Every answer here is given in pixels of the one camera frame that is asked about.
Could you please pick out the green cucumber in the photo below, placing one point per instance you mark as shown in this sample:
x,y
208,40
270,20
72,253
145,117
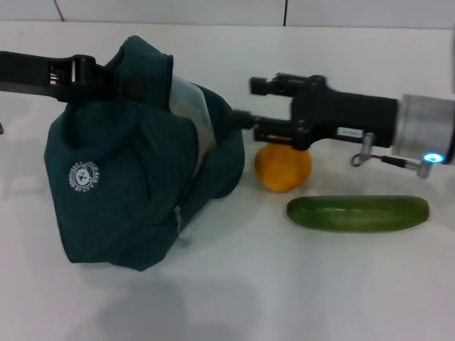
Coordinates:
x,y
355,215

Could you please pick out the yellow orange pear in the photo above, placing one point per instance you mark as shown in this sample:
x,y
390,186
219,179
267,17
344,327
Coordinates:
x,y
282,168

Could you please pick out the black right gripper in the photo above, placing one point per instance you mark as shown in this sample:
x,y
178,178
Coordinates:
x,y
348,117

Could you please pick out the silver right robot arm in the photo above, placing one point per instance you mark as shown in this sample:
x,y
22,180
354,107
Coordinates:
x,y
423,124

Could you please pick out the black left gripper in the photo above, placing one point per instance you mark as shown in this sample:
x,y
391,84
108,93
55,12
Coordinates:
x,y
21,71

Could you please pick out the dark teal insulated lunch bag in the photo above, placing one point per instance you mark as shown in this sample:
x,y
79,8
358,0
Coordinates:
x,y
124,177

